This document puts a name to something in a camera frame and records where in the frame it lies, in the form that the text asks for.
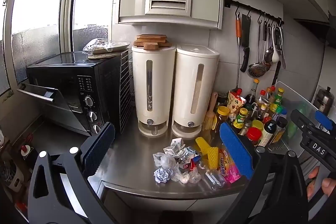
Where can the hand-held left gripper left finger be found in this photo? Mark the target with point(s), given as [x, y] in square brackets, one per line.
[98, 145]

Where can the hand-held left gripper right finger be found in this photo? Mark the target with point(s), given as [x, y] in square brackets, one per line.
[233, 153]

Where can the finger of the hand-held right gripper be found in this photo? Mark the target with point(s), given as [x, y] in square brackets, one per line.
[323, 119]
[299, 119]

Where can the pink snack packet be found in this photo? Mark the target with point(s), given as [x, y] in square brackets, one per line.
[229, 172]

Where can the yellow foam net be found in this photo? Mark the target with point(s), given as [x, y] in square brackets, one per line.
[202, 144]
[212, 157]

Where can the clear plastic bottle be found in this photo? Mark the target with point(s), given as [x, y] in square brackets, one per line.
[212, 176]

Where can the red wrapper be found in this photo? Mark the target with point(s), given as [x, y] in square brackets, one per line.
[195, 161]

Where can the printed snack wrapper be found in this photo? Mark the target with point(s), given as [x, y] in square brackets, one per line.
[187, 157]

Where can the clear plastic wrap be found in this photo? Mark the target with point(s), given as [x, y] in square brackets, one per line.
[185, 177]

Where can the white plastic bag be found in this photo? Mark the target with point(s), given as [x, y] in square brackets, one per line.
[165, 159]

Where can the foil ball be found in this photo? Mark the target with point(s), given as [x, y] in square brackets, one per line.
[162, 175]

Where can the person's right hand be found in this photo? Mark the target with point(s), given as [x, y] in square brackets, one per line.
[330, 186]

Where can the steel pot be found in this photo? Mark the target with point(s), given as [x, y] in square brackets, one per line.
[324, 100]

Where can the translucent cutting board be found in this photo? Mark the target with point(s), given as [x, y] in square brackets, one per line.
[296, 98]

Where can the red lid sauce jar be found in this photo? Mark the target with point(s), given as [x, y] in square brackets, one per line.
[253, 136]

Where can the group of condiment bottles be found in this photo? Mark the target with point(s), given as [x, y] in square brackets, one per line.
[267, 113]

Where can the yellow lid honey jar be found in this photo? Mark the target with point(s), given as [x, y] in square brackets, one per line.
[221, 116]

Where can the printed sauce pouch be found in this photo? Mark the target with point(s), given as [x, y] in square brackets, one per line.
[235, 103]

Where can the steel slotted ladle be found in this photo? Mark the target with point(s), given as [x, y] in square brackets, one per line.
[256, 69]

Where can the white spoon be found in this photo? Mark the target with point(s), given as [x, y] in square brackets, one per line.
[275, 56]

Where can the steel tongs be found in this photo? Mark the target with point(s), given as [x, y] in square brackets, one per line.
[282, 53]

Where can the dark bottle red cap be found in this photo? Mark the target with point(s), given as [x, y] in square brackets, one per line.
[26, 154]

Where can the white rice dispenser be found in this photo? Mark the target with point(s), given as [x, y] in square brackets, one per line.
[141, 82]
[183, 82]

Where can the black toaster oven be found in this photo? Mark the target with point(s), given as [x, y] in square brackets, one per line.
[65, 74]

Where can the woven straw mat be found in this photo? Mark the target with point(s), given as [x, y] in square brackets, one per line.
[102, 56]

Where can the printed white container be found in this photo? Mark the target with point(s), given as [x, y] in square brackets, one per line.
[10, 174]

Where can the clear bag with plates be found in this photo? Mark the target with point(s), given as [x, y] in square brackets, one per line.
[102, 46]

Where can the stack of wooden boards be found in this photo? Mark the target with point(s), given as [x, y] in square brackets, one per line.
[152, 39]

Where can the window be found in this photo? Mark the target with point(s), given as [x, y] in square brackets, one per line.
[39, 3]

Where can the black wall rail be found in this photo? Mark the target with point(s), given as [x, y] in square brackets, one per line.
[252, 8]

